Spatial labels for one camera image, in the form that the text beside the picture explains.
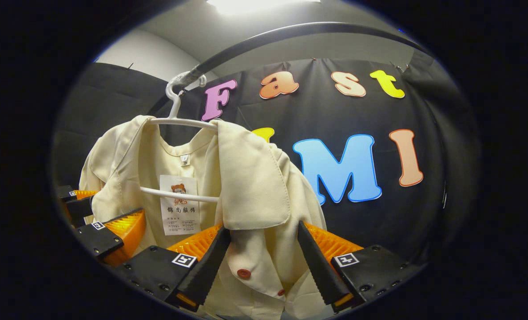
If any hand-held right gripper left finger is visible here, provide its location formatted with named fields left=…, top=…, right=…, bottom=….
left=114, top=223, right=232, bottom=314

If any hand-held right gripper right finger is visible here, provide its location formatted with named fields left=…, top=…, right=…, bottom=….
left=297, top=220, right=425, bottom=314

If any cream button shirt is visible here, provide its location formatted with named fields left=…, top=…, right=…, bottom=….
left=78, top=115, right=331, bottom=320

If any white plastic clothes hanger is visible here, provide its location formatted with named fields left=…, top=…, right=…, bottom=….
left=139, top=71, right=220, bottom=204

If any black backdrop cloth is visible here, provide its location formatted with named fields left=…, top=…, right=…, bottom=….
left=51, top=58, right=482, bottom=267

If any large ceiling light panel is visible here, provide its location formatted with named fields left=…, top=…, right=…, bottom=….
left=206, top=0, right=322, bottom=16

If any black clothes rail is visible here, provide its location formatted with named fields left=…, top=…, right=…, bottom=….
left=146, top=22, right=429, bottom=117

